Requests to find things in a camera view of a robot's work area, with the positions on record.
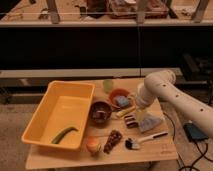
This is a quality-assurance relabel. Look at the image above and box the green chili pepper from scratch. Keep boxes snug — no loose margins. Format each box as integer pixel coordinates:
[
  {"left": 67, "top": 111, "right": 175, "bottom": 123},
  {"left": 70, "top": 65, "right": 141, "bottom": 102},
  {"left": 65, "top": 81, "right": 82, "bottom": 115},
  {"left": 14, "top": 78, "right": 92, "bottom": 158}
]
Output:
[{"left": 51, "top": 127, "right": 78, "bottom": 144}]

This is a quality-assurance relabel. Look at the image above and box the green plastic cup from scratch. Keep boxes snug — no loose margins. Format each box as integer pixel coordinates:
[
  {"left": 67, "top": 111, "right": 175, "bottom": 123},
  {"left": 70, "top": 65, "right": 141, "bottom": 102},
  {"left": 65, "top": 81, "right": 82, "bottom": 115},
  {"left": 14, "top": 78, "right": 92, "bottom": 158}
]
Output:
[{"left": 103, "top": 79, "right": 113, "bottom": 93}]

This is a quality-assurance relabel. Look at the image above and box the yellow plastic bin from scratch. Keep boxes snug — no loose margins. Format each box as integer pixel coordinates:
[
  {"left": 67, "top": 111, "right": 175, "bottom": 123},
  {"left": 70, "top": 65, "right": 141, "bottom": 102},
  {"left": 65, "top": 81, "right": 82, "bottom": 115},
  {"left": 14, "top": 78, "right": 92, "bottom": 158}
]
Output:
[{"left": 22, "top": 81, "right": 95, "bottom": 150}]

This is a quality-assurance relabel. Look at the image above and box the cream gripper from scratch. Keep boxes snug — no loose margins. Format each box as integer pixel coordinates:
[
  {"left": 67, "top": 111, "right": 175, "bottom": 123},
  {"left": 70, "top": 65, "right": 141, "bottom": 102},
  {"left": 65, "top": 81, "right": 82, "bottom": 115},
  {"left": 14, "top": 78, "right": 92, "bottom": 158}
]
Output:
[{"left": 135, "top": 83, "right": 156, "bottom": 123}]

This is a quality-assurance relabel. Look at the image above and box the dark brown bowl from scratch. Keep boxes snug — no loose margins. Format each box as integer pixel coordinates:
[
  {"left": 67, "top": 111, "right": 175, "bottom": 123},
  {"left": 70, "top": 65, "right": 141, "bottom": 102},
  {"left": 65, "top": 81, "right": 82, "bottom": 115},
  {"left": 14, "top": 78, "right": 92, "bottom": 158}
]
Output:
[{"left": 89, "top": 101, "right": 112, "bottom": 125}]

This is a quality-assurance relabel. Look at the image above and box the striped eraser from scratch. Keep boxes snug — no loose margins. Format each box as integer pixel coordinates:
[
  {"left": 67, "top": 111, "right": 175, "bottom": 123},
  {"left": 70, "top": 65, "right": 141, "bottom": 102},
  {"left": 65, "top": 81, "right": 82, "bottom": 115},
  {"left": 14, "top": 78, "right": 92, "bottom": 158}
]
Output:
[{"left": 124, "top": 115, "right": 138, "bottom": 128}]

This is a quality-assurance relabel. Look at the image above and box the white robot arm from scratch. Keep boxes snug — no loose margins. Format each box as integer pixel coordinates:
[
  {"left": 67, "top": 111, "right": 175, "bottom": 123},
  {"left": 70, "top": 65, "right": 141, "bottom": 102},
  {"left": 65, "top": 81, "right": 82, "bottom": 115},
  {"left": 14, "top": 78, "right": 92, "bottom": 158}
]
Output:
[{"left": 135, "top": 70, "right": 213, "bottom": 138}]

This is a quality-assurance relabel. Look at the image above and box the orange bowl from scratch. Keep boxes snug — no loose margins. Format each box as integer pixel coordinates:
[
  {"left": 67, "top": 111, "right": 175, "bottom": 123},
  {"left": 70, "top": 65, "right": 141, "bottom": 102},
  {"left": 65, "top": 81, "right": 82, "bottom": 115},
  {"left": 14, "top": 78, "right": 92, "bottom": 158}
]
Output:
[{"left": 109, "top": 88, "right": 133, "bottom": 109}]

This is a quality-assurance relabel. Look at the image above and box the black white dish brush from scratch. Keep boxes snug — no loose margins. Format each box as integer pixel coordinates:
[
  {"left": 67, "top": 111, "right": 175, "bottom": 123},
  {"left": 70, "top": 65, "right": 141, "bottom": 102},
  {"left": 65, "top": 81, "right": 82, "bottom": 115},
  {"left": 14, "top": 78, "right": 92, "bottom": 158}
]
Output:
[{"left": 125, "top": 131, "right": 167, "bottom": 150}]

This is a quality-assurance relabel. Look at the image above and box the grey cloth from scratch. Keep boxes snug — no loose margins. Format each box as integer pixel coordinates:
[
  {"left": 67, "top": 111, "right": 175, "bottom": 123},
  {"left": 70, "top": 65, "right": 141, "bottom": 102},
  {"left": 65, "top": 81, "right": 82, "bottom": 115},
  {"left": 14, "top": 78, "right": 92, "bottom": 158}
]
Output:
[{"left": 138, "top": 112, "right": 163, "bottom": 133}]

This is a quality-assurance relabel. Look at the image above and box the wooden table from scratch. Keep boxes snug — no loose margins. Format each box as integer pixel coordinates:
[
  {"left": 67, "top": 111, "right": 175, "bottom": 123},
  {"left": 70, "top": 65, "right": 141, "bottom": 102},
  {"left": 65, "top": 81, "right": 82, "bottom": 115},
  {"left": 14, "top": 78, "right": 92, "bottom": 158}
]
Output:
[{"left": 24, "top": 77, "right": 179, "bottom": 171}]

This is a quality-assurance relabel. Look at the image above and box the yellow banana piece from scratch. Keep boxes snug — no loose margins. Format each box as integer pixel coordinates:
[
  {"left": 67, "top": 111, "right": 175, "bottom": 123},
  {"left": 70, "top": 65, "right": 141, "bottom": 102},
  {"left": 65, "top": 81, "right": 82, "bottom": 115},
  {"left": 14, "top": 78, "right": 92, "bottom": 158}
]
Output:
[{"left": 116, "top": 106, "right": 136, "bottom": 118}]

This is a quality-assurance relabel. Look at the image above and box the blue sponge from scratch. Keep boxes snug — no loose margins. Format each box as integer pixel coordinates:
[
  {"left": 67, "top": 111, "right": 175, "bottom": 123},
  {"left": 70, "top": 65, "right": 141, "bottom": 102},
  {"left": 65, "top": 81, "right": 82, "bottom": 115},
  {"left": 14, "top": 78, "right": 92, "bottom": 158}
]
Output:
[{"left": 115, "top": 96, "right": 130, "bottom": 107}]

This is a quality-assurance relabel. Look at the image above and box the black foot pedal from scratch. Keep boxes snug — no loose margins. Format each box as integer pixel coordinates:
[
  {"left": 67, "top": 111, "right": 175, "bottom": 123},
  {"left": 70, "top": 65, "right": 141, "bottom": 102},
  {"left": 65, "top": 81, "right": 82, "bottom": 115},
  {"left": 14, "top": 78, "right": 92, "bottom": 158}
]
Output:
[{"left": 183, "top": 123, "right": 208, "bottom": 142}]

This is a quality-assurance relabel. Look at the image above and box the orange peach fruit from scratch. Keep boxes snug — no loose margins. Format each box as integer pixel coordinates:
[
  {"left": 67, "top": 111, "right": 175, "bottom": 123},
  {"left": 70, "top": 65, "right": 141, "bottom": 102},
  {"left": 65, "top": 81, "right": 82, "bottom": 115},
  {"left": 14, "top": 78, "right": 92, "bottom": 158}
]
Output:
[{"left": 86, "top": 137, "right": 101, "bottom": 154}]

